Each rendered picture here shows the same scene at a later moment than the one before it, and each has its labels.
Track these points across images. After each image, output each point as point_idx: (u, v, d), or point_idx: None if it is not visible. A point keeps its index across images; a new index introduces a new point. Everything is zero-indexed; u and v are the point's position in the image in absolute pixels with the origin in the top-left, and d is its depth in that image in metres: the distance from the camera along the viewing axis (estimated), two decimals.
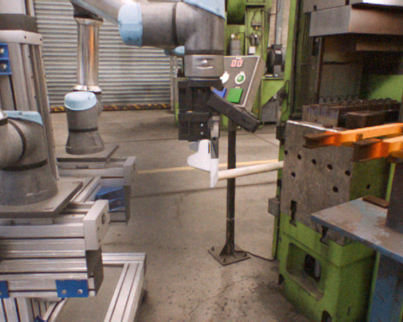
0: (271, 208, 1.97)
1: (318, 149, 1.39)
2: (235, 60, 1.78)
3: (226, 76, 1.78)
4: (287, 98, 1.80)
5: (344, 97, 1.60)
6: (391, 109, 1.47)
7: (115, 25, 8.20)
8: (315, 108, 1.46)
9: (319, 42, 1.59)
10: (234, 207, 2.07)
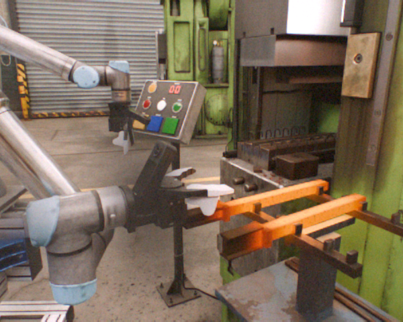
0: None
1: (248, 194, 1.22)
2: (173, 85, 1.61)
3: (164, 102, 1.60)
4: (232, 128, 1.63)
5: (287, 130, 1.43)
6: (334, 147, 1.30)
7: (100, 29, 8.03)
8: (248, 146, 1.29)
9: None
10: (183, 242, 1.90)
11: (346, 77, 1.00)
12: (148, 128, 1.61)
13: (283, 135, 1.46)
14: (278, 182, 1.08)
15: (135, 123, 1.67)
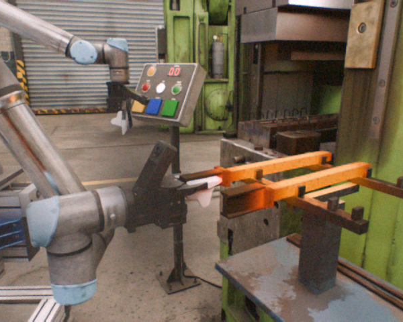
0: None
1: None
2: (172, 68, 1.58)
3: (163, 86, 1.58)
4: (232, 111, 1.61)
5: (289, 111, 1.41)
6: (336, 126, 1.27)
7: (100, 25, 8.01)
8: (248, 125, 1.26)
9: None
10: (183, 229, 1.88)
11: (349, 48, 0.98)
12: (147, 111, 1.58)
13: (284, 117, 1.44)
14: None
15: (133, 107, 1.64)
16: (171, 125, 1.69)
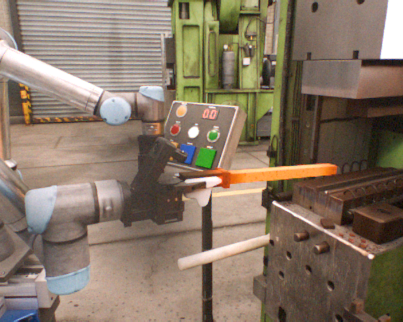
0: (257, 290, 1.56)
1: (314, 254, 0.99)
2: (207, 109, 1.37)
3: (197, 129, 1.37)
4: (275, 158, 1.40)
5: (349, 166, 1.20)
6: None
7: (104, 32, 7.80)
8: (309, 190, 1.05)
9: None
10: (212, 284, 1.67)
11: None
12: None
13: (343, 172, 1.23)
14: (365, 249, 0.84)
15: None
16: None
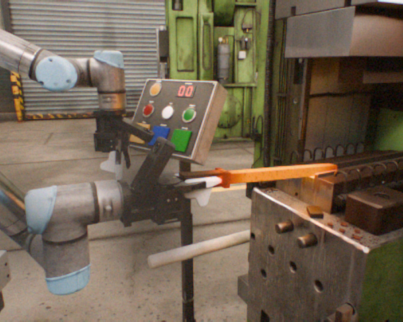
0: (242, 292, 1.40)
1: (299, 249, 0.82)
2: (183, 86, 1.21)
3: (170, 109, 1.21)
4: (260, 142, 1.23)
5: (343, 148, 1.03)
6: None
7: (98, 27, 7.64)
8: None
9: (304, 64, 1.02)
10: (193, 284, 1.51)
11: None
12: (150, 143, 1.21)
13: (336, 155, 1.07)
14: (359, 241, 0.68)
15: (133, 136, 1.27)
16: None
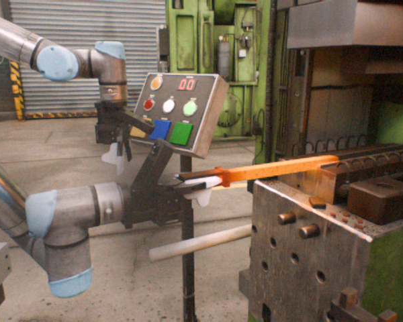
0: (243, 286, 1.40)
1: (301, 240, 0.82)
2: (185, 79, 1.21)
3: (172, 102, 1.21)
4: (262, 136, 1.23)
5: (345, 141, 1.03)
6: None
7: (98, 25, 7.63)
8: None
9: (305, 56, 1.02)
10: (194, 280, 1.50)
11: None
12: (150, 137, 1.21)
13: (338, 147, 1.06)
14: (361, 230, 0.68)
15: (133, 130, 1.27)
16: None
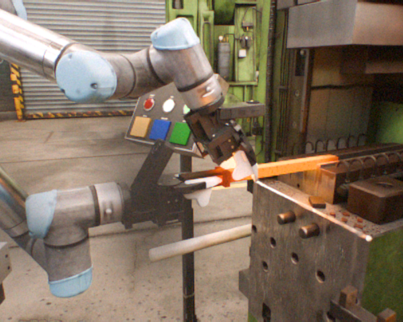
0: (243, 286, 1.40)
1: (301, 239, 0.82)
2: None
3: (172, 102, 1.21)
4: (262, 135, 1.23)
5: (345, 141, 1.03)
6: None
7: (98, 25, 7.63)
8: None
9: (305, 56, 1.02)
10: (194, 279, 1.50)
11: None
12: (150, 136, 1.21)
13: (338, 147, 1.06)
14: (361, 229, 0.68)
15: (133, 129, 1.27)
16: None
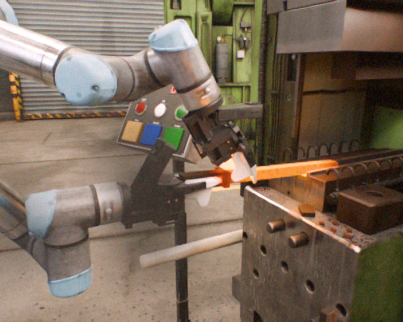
0: (236, 292, 1.38)
1: (291, 248, 0.81)
2: None
3: (163, 106, 1.19)
4: (254, 140, 1.22)
5: (337, 146, 1.02)
6: None
7: (97, 26, 7.62)
8: None
9: (297, 60, 1.01)
10: (187, 284, 1.49)
11: None
12: (142, 141, 1.20)
13: (330, 153, 1.05)
14: (350, 240, 0.66)
15: (125, 134, 1.25)
16: None
